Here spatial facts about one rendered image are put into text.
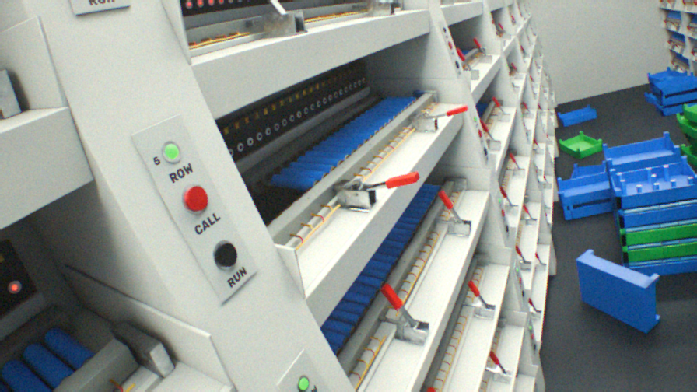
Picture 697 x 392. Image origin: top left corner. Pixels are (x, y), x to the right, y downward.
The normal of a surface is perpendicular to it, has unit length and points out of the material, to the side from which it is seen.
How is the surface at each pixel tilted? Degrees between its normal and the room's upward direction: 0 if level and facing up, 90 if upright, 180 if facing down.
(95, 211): 90
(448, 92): 90
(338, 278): 108
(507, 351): 18
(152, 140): 90
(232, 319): 90
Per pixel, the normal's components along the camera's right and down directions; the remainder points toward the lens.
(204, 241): 0.81, -0.16
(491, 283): -0.11, -0.89
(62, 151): 0.89, 0.12
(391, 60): -0.44, 0.45
